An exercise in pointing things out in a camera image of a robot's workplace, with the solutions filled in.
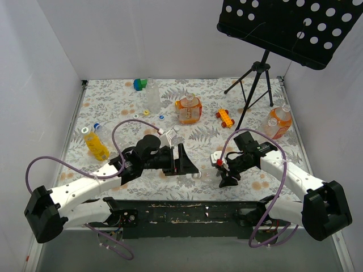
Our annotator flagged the blue green toy block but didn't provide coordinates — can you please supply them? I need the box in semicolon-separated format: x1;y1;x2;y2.
133;78;147;91

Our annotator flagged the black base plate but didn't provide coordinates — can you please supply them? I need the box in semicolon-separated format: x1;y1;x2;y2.
87;199;292;240

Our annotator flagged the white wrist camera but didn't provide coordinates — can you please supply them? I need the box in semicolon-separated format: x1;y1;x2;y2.
159;129;177;148
210;151;227;167

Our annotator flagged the clear bottle blue cap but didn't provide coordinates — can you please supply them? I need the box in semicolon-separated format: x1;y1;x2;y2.
94;123;116;151

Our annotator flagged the clear ribbed plastic bottle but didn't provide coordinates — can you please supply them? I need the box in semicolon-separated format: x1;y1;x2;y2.
191;168;221;185

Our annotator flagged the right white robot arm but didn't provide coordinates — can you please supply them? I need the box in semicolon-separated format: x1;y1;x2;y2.
210;129;352;241

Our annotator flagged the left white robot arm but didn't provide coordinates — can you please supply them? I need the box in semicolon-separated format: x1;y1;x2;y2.
24;134;199;244

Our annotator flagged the clear Pocari Sweat bottle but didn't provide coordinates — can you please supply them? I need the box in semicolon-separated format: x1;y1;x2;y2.
145;78;161;114

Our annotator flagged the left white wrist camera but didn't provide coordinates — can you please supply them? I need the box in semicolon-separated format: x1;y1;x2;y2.
159;129;177;148

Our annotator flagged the orange label tea bottle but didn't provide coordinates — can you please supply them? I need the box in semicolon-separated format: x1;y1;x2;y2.
175;93;202;124

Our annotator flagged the black music stand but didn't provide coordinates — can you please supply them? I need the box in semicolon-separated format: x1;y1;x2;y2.
216;0;356;134

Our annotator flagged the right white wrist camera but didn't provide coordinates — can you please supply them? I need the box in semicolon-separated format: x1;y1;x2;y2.
210;151;227;167

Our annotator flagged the yellow juice bottle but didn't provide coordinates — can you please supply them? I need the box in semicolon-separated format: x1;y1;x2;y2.
81;127;109;162

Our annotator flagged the small clear bottle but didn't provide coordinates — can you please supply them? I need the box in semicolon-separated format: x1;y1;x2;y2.
260;117;280;139

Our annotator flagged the floral table mat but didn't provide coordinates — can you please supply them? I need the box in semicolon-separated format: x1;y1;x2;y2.
65;78;285;201

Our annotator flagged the orange toy car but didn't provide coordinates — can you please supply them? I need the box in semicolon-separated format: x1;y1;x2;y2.
216;109;235;128

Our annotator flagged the orange soda bottle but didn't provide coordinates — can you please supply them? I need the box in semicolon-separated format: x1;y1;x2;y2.
268;104;292;139

